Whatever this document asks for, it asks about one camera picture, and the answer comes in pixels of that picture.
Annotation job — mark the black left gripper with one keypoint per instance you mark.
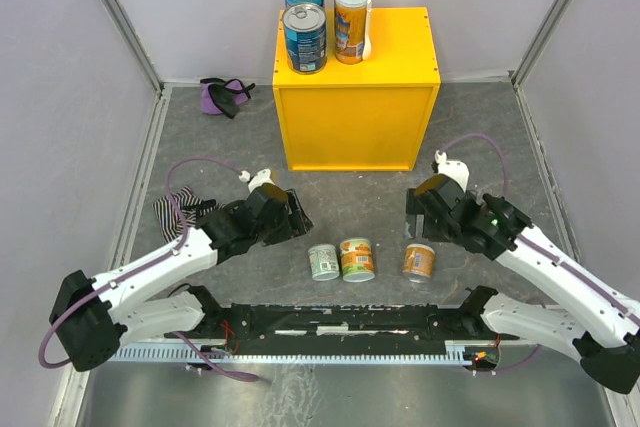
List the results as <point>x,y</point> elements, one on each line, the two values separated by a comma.
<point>298,212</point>

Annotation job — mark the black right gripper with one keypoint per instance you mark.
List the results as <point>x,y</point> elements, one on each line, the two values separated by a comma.
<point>417,212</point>

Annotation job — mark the green label small can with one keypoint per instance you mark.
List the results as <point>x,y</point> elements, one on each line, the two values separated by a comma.
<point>323,262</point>

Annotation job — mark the orange can with spoon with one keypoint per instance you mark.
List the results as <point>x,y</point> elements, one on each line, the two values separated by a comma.
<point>351,18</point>

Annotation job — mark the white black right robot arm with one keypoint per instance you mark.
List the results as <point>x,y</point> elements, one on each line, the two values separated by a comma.
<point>598,326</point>

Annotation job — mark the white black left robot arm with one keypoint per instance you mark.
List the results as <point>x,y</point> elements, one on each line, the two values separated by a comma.
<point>93,317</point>

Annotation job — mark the orange fruit label can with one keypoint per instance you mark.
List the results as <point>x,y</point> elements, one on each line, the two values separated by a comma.
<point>356,260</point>

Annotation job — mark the yellow wooden box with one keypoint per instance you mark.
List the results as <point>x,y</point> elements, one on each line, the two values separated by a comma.
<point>370,116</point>

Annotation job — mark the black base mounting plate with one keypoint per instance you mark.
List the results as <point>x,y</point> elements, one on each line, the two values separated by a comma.
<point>335,329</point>

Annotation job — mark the black white striped cloth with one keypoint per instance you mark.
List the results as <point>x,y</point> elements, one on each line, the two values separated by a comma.
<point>190,205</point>

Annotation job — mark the purple black cloth pouch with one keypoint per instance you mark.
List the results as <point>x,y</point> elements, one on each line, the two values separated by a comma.
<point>223,97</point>

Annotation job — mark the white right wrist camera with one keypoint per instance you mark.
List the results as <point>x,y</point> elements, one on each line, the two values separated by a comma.
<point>452,168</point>

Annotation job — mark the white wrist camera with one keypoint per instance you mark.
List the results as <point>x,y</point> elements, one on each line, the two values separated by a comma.
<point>452,168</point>
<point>259,179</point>

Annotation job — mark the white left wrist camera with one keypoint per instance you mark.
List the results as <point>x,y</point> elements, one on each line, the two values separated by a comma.
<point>259,179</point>

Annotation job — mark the white slotted cable duct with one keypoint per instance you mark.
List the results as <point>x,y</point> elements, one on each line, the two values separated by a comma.
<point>179,352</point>

